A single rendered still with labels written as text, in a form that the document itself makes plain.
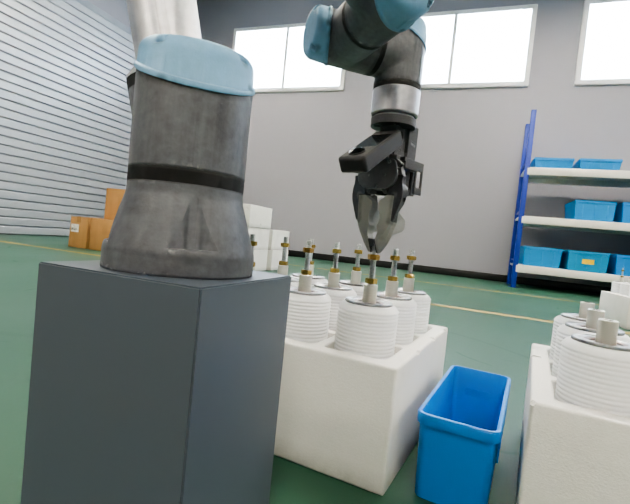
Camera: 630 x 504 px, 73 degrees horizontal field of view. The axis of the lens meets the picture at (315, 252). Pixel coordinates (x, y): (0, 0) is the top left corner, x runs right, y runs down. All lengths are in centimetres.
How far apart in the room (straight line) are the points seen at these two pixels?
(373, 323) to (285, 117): 624
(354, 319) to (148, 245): 35
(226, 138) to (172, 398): 24
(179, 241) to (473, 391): 68
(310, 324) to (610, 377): 40
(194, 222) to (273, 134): 642
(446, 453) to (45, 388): 49
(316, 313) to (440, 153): 545
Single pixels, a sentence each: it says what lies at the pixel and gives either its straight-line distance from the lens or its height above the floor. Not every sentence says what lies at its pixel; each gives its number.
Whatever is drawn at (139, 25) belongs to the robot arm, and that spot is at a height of 58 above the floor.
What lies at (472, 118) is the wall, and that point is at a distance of 617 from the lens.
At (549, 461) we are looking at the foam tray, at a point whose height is 12.
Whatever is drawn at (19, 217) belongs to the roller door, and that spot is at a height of 20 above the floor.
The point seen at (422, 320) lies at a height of 20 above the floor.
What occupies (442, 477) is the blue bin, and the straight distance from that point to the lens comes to 68.
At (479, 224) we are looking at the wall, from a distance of 593.
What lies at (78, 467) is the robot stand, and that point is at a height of 12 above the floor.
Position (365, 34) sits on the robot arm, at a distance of 61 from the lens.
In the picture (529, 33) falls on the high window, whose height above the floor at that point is 309.
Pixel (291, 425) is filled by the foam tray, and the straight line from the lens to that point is 71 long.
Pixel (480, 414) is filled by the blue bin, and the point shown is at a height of 4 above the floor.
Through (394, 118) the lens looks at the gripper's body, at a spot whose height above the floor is 54.
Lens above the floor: 35
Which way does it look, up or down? 2 degrees down
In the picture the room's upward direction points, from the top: 6 degrees clockwise
